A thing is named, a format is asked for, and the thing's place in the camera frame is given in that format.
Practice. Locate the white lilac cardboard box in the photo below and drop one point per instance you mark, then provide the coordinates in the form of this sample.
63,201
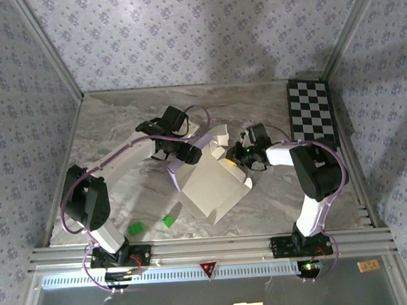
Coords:
212,182

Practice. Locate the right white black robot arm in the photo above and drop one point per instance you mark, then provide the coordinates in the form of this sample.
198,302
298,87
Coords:
314,177

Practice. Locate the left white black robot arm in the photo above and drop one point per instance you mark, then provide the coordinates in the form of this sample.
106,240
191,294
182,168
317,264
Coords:
122,163

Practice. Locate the black grey checkerboard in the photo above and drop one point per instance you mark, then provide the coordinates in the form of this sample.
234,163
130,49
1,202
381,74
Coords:
310,109

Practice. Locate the small green toy block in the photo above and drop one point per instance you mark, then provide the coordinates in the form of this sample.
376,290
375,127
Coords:
168,220

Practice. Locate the large green toy block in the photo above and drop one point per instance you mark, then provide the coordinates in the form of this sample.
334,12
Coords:
136,228

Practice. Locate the red triangle button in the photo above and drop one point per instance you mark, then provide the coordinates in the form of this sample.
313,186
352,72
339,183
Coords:
208,268

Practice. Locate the controller board with lights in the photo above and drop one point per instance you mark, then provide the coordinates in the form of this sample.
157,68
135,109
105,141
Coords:
310,267

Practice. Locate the black controller board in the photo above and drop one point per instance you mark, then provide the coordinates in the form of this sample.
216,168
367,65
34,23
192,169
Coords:
121,276

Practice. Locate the orange label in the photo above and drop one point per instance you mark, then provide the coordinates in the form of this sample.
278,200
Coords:
369,266

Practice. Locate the aluminium table side rail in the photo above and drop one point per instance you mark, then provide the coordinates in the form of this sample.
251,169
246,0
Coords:
72,132
345,117

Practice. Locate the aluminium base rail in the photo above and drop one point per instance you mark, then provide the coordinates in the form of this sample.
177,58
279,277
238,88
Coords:
212,249

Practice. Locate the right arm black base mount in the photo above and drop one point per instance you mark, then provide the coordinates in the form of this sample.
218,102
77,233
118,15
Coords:
280,247

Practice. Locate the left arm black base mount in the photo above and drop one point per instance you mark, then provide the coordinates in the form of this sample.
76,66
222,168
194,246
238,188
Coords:
144,256

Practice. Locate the aluminium frame post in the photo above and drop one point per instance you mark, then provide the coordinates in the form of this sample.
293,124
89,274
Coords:
349,32
51,47

